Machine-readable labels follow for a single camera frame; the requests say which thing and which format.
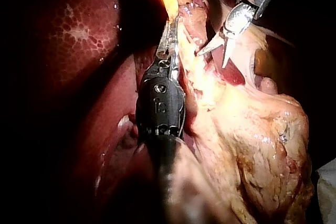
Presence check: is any dark red liver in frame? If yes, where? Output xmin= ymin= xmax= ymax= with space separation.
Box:
xmin=15 ymin=0 xmax=211 ymax=224

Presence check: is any pale fatty tissue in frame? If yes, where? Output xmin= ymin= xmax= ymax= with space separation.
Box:
xmin=167 ymin=5 xmax=316 ymax=224

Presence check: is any right arm instrument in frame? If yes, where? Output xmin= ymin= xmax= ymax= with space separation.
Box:
xmin=222 ymin=0 xmax=282 ymax=39

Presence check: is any white cloth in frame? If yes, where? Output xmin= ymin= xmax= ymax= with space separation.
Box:
xmin=316 ymin=157 xmax=336 ymax=224

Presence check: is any right arm instrument jaw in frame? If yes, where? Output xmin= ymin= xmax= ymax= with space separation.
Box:
xmin=221 ymin=36 xmax=237 ymax=69
xmin=196 ymin=30 xmax=227 ymax=57

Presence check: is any left arm instrument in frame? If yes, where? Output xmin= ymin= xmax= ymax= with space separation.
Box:
xmin=134 ymin=57 xmax=186 ymax=141

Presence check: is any left arm instrument jaw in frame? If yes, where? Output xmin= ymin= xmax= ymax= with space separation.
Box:
xmin=155 ymin=20 xmax=172 ymax=61
xmin=169 ymin=16 xmax=181 ymax=81

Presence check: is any thin tube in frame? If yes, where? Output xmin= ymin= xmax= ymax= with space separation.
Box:
xmin=181 ymin=4 xmax=211 ymax=51

